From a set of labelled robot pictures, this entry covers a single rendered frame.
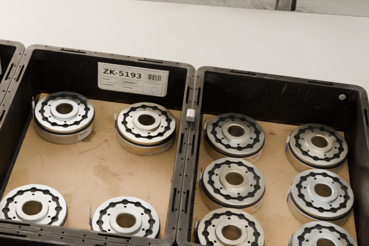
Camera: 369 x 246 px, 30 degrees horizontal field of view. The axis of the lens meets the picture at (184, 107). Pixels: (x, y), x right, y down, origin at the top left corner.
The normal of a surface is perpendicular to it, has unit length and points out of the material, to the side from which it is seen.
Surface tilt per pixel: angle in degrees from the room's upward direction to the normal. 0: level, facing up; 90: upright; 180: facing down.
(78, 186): 0
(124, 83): 90
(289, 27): 0
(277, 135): 0
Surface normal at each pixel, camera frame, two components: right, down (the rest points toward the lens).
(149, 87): -0.09, 0.66
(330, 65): 0.09, -0.74
